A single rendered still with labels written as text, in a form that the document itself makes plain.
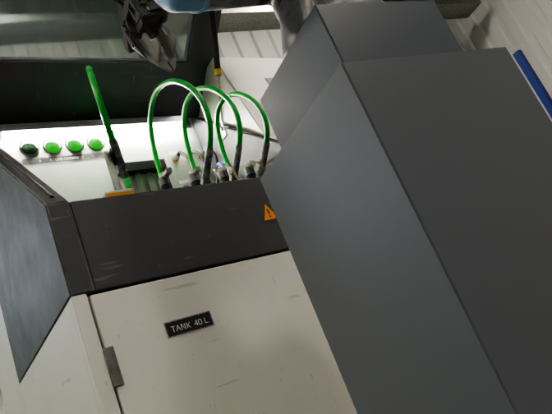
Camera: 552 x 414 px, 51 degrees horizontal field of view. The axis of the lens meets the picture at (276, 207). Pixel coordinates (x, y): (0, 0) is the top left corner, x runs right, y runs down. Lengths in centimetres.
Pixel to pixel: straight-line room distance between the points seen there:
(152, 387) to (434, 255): 54
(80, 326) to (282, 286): 37
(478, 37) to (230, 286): 833
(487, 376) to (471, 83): 31
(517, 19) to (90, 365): 826
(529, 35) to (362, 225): 815
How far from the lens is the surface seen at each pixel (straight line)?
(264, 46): 743
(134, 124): 179
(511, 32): 883
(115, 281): 97
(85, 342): 93
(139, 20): 124
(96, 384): 92
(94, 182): 168
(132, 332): 95
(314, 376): 107
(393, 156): 55
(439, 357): 57
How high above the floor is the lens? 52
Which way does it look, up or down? 18 degrees up
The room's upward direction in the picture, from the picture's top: 23 degrees counter-clockwise
